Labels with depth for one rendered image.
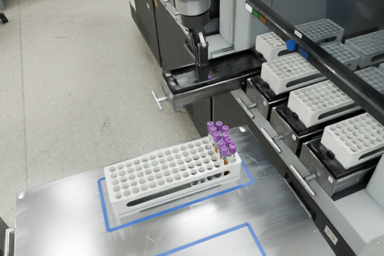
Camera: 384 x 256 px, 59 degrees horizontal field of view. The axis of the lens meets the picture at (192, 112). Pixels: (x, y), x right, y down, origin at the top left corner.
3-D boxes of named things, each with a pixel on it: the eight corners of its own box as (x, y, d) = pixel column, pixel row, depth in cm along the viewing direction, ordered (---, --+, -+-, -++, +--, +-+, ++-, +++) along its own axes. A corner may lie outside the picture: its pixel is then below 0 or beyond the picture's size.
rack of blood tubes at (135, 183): (224, 148, 87) (224, 131, 83) (241, 178, 80) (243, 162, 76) (108, 183, 81) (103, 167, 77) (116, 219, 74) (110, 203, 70)
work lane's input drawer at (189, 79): (324, 43, 137) (329, 23, 130) (347, 61, 127) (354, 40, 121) (150, 92, 119) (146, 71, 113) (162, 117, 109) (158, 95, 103)
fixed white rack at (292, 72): (335, 57, 118) (339, 41, 113) (355, 72, 111) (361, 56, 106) (259, 79, 110) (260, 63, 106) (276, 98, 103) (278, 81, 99)
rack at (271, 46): (323, 32, 130) (327, 17, 126) (341, 45, 123) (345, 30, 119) (254, 51, 123) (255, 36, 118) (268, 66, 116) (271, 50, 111)
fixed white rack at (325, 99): (367, 82, 107) (374, 65, 103) (392, 100, 100) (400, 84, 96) (286, 108, 100) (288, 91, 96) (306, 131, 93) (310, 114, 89)
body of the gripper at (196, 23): (212, 12, 85) (215, 43, 92) (202, -2, 91) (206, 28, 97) (184, 20, 84) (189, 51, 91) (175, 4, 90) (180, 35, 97)
